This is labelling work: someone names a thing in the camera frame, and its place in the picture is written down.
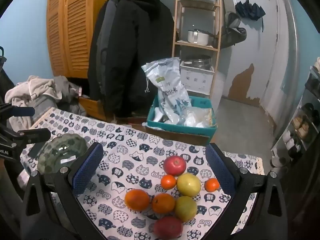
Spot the black coat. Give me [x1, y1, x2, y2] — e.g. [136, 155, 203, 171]
[87, 0, 175, 118]

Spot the green patterned bowl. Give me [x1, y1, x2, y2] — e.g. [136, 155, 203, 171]
[37, 133, 88, 174]

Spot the wooden louvered wardrobe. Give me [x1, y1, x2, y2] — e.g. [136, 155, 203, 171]
[46, 0, 120, 80]

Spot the wooden drawer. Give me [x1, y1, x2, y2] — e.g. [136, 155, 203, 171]
[79, 96, 107, 122]

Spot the steel pot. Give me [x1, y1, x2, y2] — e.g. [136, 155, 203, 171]
[184, 55, 212, 68]

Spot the white door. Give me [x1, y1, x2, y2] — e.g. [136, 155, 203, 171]
[260, 0, 300, 120]

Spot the black hanging bag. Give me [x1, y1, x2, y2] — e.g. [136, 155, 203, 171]
[221, 12, 248, 49]

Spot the dark folded umbrella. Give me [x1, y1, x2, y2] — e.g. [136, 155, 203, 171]
[235, 1, 266, 33]

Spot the black smartphone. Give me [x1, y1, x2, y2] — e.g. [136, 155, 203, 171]
[28, 142, 47, 158]

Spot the large orange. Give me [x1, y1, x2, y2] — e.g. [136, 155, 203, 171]
[124, 189, 151, 211]
[152, 193, 176, 214]

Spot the white rice bag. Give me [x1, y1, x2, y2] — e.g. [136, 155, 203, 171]
[141, 57, 192, 124]

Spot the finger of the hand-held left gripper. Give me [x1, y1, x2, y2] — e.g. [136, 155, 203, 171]
[11, 127, 52, 144]
[0, 103, 35, 117]

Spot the wooden shelf rack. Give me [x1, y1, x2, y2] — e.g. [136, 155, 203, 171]
[172, 0, 223, 98]

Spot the teal plastic crate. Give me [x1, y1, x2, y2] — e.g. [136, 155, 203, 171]
[146, 95, 217, 140]

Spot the white storage basket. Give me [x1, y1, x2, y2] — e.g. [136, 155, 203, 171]
[180, 61, 215, 93]

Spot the red apple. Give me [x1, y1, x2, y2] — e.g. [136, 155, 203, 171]
[153, 216, 183, 239]
[163, 155, 187, 176]

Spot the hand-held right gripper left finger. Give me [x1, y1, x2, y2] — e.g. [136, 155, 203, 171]
[20, 142, 104, 240]

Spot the white cooking pot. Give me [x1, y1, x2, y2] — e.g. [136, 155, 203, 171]
[188, 29, 220, 46]

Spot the clear plastic bag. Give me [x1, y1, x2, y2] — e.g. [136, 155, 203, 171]
[184, 106, 213, 128]

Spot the shoe rack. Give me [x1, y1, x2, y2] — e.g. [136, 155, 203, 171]
[271, 57, 320, 165]

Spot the cat-print tablecloth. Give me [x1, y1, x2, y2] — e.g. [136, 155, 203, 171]
[20, 107, 265, 240]

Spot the grey garment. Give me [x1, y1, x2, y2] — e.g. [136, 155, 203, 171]
[32, 76, 87, 120]

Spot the green speckled pear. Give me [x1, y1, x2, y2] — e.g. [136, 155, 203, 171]
[174, 196, 198, 222]

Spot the small tangerine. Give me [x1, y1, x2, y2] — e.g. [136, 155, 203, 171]
[204, 178, 220, 192]
[161, 174, 177, 190]

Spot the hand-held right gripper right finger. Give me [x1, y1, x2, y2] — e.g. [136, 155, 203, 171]
[202, 142, 288, 240]

